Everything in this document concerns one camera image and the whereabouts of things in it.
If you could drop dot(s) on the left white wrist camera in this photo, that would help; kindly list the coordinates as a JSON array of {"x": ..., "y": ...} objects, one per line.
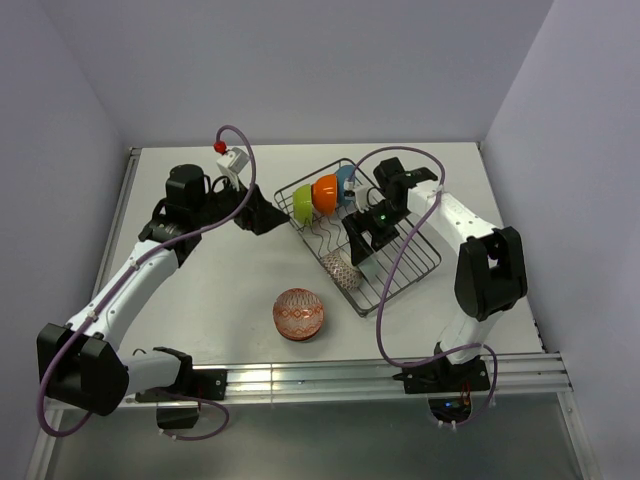
[{"x": 232, "y": 160}]

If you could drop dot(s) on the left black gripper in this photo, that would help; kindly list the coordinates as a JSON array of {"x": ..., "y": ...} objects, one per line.
[{"x": 259, "y": 215}]

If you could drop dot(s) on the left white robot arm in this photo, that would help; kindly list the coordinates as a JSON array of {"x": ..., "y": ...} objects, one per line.
[{"x": 79, "y": 362}]

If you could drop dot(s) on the grey wire dish rack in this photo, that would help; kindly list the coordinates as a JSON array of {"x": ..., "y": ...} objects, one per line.
[{"x": 326, "y": 234}]

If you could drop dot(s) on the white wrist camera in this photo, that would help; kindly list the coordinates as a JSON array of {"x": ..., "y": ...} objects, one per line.
[
  {"x": 232, "y": 160},
  {"x": 359, "y": 196}
]

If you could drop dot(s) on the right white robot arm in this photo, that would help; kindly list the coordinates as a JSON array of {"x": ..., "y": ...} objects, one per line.
[{"x": 490, "y": 276}]

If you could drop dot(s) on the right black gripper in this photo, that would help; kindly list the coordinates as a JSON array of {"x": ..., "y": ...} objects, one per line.
[{"x": 360, "y": 250}]

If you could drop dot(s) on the orange bowl white inside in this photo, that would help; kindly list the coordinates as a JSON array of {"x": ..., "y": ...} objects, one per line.
[{"x": 324, "y": 194}]

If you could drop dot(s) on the pale green celadon bowl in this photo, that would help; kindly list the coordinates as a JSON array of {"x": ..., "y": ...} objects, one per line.
[{"x": 369, "y": 267}]

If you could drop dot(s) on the orange patterned bowl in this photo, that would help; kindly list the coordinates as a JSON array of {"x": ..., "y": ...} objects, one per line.
[{"x": 297, "y": 306}]

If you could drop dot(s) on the brown patterned bowl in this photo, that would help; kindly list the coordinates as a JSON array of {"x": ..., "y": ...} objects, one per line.
[{"x": 338, "y": 265}]

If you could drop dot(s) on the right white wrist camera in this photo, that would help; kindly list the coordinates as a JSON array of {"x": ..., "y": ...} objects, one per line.
[{"x": 359, "y": 196}]

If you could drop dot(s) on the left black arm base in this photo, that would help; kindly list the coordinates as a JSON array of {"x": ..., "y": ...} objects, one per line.
[{"x": 204, "y": 387}]

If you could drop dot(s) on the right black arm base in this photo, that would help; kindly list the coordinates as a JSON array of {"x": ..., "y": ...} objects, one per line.
[{"x": 459, "y": 381}]

